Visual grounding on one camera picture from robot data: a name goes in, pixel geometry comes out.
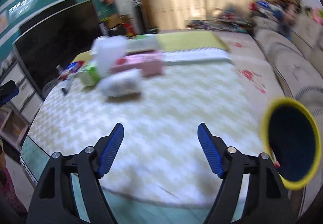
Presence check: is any black television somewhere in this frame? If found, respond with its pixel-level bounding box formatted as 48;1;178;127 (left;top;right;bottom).
13;0;102;93

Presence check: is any beige sectional sofa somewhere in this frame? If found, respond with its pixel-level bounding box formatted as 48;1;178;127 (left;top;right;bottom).
252;9;323;119

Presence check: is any low shelf of books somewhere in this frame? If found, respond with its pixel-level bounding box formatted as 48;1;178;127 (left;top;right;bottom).
185;7;253;33

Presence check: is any black tower fan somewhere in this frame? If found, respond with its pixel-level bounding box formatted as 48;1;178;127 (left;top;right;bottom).
132;0;149;34

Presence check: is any white paper cup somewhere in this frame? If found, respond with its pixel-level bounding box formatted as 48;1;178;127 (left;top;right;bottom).
91;36;128;78

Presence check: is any blue white tube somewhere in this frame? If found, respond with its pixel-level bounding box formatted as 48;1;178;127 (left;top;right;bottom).
61;76;73;96

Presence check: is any green white plastic bottle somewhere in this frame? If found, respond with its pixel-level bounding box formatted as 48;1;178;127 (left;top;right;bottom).
78;61;101;87

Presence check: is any white tissue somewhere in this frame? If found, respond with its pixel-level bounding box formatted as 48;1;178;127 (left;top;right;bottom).
98;69;142;98

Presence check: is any pile of plush toys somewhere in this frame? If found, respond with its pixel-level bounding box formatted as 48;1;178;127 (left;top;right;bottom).
248;0;322;43

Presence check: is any pink tissue box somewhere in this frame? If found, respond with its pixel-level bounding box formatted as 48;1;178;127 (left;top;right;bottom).
109;51;163;77

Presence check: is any yellow rimmed black trash bin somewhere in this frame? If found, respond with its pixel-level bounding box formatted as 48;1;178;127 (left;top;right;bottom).
259;97;322;190

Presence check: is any floral white floor mattress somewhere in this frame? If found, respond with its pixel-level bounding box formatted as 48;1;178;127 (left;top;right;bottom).
215;31;284;118

